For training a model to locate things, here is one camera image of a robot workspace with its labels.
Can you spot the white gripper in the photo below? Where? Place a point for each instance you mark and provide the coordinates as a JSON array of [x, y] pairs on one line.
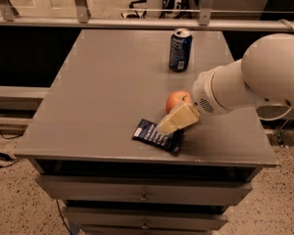
[[203, 93]]

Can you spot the red orange apple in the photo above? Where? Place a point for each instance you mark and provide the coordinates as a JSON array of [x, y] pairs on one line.
[[177, 97]]

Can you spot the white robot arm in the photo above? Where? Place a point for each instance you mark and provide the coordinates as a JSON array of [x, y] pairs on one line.
[[265, 75]]

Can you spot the blue rxbar wrapper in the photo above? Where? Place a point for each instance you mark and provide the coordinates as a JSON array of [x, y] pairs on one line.
[[146, 132]]

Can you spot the blue soda can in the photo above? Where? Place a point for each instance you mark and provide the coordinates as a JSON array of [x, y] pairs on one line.
[[181, 42]]

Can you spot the upper grey drawer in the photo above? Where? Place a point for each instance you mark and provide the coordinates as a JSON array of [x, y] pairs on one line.
[[146, 191]]

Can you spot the grey drawer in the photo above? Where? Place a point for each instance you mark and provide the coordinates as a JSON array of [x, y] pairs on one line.
[[146, 191], [145, 219]]

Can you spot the grey drawer cabinet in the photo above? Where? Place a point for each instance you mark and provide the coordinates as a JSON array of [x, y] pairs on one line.
[[112, 79]]

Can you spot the lower grey drawer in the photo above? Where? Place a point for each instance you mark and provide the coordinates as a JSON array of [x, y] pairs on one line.
[[145, 219]]

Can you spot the metal railing frame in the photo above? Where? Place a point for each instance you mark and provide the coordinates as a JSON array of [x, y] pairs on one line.
[[237, 15]]

